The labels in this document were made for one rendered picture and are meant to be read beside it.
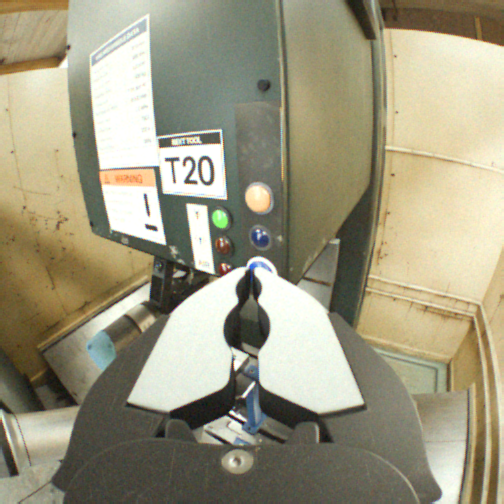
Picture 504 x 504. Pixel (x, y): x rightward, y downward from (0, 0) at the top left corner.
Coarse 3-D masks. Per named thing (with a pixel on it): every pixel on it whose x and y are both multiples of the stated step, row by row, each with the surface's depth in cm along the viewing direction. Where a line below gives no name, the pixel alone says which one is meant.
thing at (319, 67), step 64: (128, 0) 21; (192, 0) 18; (256, 0) 15; (320, 0) 20; (192, 64) 21; (256, 64) 18; (320, 64) 23; (192, 128) 25; (320, 128) 26; (320, 192) 30; (192, 256) 33
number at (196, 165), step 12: (180, 156) 27; (192, 156) 26; (204, 156) 25; (216, 156) 25; (192, 168) 27; (204, 168) 26; (216, 168) 25; (192, 180) 28; (204, 180) 27; (216, 180) 26
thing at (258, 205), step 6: (258, 186) 23; (252, 192) 23; (258, 192) 23; (264, 192) 23; (246, 198) 24; (252, 198) 24; (258, 198) 23; (264, 198) 23; (270, 198) 23; (252, 204) 24; (258, 204) 23; (264, 204) 23; (258, 210) 24; (264, 210) 24
